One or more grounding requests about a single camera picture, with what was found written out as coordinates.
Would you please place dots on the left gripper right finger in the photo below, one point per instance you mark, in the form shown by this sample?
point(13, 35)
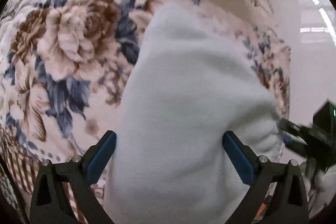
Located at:
point(289, 202)

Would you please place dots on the floral patterned bed blanket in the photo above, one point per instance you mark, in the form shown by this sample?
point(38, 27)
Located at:
point(66, 63)

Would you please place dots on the light grey fleece pants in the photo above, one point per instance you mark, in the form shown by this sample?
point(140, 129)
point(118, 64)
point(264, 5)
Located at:
point(186, 90)

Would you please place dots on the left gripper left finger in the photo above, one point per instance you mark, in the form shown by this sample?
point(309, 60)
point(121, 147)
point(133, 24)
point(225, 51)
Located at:
point(50, 203)

